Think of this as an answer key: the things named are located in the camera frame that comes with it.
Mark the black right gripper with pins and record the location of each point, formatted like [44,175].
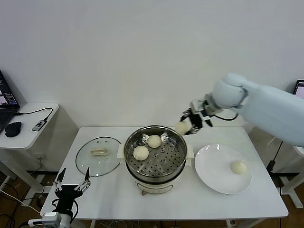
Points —
[197,120]

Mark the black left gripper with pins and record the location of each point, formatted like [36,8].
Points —
[69,194]

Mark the white steamed baozi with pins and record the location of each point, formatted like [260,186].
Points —
[154,141]
[238,167]
[140,153]
[181,128]

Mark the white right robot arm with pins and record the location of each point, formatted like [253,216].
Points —
[261,107]

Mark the stainless steel steamer basket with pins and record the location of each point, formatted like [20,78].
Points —
[161,168]

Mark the white round plate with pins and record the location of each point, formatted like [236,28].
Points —
[213,171]

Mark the white side table with mouse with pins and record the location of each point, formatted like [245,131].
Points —
[35,140]

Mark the silver usb hub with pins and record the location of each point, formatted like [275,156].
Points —
[39,125]

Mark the cream electric cooker pot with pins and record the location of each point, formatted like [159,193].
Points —
[154,188]

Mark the black computer mouse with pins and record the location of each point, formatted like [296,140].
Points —
[13,128]

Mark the black laptop beside mouse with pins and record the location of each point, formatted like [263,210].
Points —
[6,95]

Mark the white side table with label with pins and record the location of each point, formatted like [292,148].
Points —
[288,187]

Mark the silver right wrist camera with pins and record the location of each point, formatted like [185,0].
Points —
[196,105]

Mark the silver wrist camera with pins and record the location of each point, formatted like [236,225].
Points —
[51,218]
[196,105]

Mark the white wall socket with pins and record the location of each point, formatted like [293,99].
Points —
[40,157]

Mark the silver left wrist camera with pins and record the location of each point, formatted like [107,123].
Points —
[51,218]

